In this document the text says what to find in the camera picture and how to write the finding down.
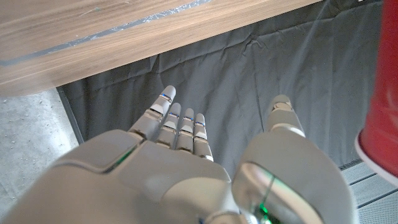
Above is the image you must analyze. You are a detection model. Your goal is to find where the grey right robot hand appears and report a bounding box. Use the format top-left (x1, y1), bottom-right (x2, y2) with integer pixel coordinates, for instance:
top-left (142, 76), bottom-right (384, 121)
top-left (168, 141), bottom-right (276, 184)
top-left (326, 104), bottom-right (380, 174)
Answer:
top-left (0, 85), bottom-right (357, 224)

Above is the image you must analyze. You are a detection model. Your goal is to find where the red plastic cup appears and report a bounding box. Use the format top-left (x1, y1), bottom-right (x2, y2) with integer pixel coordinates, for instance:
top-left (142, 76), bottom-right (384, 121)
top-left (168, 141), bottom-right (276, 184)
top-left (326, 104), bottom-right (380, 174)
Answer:
top-left (354, 0), bottom-right (398, 187)

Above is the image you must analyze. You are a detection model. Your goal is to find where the black curtain backdrop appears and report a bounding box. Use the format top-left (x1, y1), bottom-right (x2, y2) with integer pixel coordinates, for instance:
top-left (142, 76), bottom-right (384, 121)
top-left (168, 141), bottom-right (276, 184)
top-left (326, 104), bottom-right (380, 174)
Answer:
top-left (57, 0), bottom-right (385, 178)

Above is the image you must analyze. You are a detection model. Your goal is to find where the wooden table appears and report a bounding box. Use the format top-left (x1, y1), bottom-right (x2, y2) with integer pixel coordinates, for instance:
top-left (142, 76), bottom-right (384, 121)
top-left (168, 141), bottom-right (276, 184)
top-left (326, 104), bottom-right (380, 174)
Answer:
top-left (0, 0), bottom-right (212, 68)

